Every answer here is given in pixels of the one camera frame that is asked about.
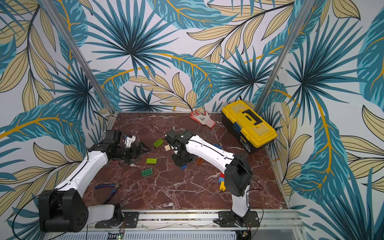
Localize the aluminium post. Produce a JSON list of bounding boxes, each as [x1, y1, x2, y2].
[[255, 1, 315, 114], [41, 0, 115, 115]]

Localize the yellow black toolbox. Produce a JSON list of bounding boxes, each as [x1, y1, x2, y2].
[[222, 100, 278, 154]]

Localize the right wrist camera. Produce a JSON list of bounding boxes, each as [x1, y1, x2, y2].
[[165, 130, 179, 148]]

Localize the aluminium front rail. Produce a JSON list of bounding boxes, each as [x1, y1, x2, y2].
[[47, 209, 307, 240]]

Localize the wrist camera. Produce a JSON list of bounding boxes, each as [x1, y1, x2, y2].
[[102, 130, 136, 148], [165, 130, 179, 148]]

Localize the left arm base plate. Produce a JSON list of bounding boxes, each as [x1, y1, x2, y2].
[[95, 212, 139, 229]]

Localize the red white work glove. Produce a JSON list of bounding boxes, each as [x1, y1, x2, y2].
[[190, 111, 217, 129]]

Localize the dark blue square brick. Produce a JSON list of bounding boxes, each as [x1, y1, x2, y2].
[[214, 144, 223, 150]]

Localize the right aluminium post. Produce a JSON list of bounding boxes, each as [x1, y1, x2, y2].
[[255, 1, 315, 114]]

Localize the dark green long brick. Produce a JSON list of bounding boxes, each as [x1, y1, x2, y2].
[[141, 168, 154, 178]]

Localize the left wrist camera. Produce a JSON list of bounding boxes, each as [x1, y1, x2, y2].
[[102, 130, 136, 148]]

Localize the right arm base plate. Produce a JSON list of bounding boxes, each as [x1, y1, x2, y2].
[[213, 211, 261, 228]]

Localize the light green long brick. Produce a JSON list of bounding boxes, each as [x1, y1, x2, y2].
[[146, 158, 158, 165], [153, 139, 164, 149]]

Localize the left aluminium post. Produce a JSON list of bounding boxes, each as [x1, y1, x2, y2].
[[41, 0, 115, 115]]

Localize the blue handled pliers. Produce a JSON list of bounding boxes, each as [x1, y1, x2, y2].
[[94, 182, 123, 205]]

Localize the yellow square brick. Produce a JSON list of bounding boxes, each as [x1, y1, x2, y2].
[[220, 181, 226, 192]]

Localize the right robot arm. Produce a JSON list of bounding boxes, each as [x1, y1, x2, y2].
[[165, 130, 253, 218]]

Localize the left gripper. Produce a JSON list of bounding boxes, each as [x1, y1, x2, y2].
[[112, 140, 151, 166]]

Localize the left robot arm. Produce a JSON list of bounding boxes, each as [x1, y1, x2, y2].
[[38, 143, 150, 233]]

